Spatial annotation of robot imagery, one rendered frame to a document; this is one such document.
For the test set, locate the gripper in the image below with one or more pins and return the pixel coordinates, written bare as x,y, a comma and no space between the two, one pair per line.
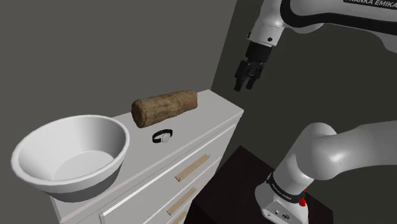
258,52

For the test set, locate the brown bread loaf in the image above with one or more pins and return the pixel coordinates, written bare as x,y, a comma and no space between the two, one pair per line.
164,107

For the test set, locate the white chest of drawers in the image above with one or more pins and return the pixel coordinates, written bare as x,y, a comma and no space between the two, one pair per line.
192,136

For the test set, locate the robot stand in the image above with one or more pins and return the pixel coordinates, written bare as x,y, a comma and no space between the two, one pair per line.
229,189

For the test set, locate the white bowl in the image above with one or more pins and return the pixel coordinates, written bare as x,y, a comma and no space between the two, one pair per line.
69,155

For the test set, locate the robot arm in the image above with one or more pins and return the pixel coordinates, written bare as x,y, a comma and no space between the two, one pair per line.
328,152

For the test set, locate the black wristwatch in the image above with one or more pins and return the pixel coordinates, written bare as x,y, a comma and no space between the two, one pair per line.
162,136

